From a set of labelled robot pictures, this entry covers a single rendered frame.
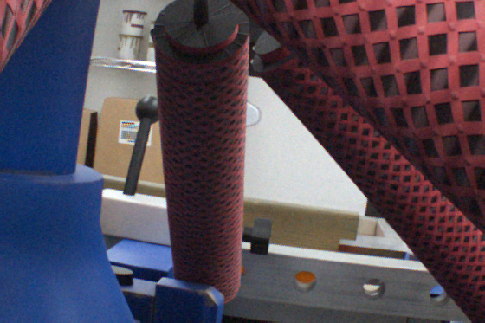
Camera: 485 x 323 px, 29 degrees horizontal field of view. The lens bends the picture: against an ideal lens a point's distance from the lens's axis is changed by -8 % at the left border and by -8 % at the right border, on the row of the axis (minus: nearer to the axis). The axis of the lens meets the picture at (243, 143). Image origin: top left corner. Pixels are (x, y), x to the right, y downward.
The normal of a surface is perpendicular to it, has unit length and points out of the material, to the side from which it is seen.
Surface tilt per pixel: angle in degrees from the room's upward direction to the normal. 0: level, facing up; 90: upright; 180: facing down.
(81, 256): 72
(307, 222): 90
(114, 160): 91
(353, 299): 90
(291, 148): 90
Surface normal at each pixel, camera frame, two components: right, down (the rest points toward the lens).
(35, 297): 0.66, -0.34
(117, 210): -0.08, 0.04
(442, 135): -0.74, 0.33
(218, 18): 0.02, -0.56
